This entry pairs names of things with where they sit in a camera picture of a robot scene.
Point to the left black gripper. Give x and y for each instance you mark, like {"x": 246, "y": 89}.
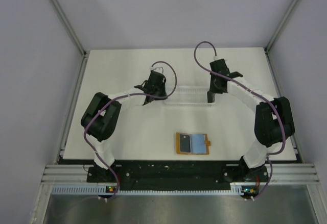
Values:
{"x": 162, "y": 86}

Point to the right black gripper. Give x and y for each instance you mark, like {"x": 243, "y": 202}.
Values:
{"x": 212, "y": 89}

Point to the orange leather card holder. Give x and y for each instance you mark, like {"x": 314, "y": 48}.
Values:
{"x": 200, "y": 144}

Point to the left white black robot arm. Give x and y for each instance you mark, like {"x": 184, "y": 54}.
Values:
{"x": 101, "y": 117}

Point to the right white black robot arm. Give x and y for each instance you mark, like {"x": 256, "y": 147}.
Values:
{"x": 273, "y": 120}

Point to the clear plastic card tray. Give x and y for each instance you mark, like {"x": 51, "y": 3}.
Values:
{"x": 189, "y": 96}

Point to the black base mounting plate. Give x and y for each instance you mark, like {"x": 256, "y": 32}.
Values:
{"x": 164, "y": 175}

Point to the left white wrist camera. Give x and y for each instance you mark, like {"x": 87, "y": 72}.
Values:
{"x": 157, "y": 69}

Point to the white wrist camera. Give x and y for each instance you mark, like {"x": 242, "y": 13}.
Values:
{"x": 216, "y": 58}
{"x": 157, "y": 69}

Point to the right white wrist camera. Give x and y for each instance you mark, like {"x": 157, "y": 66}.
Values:
{"x": 216, "y": 58}

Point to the aluminium front rail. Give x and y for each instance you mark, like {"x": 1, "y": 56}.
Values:
{"x": 283, "y": 174}

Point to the right aluminium frame post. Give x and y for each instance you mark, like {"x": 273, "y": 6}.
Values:
{"x": 292, "y": 6}

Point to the aluminium frame post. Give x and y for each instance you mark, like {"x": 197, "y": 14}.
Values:
{"x": 292, "y": 6}
{"x": 68, "y": 27}

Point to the left aluminium frame post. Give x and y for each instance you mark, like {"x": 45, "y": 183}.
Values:
{"x": 68, "y": 27}

